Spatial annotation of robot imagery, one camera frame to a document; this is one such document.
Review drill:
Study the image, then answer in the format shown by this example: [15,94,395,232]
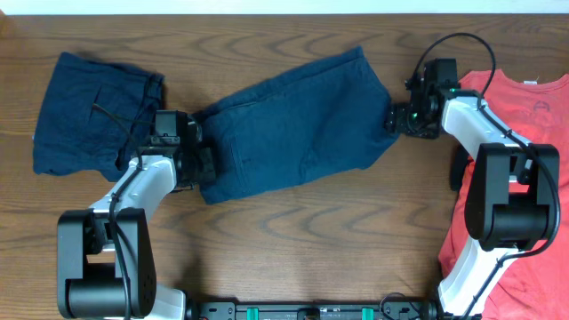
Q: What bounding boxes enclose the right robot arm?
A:
[381,59,561,319]

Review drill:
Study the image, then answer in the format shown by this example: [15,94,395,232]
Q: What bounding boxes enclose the navy shorts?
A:
[33,52,164,181]
[196,47,397,204]

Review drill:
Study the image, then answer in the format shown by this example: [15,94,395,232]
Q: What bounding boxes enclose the red t-shirt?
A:
[437,68,569,320]

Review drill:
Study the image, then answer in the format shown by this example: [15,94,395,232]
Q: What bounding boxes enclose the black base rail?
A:
[199,298,439,320]

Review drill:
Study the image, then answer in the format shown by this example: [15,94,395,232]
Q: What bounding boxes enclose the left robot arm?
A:
[57,110,216,319]

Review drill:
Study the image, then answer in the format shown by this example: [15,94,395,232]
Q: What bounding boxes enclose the folded navy shorts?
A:
[33,52,164,181]

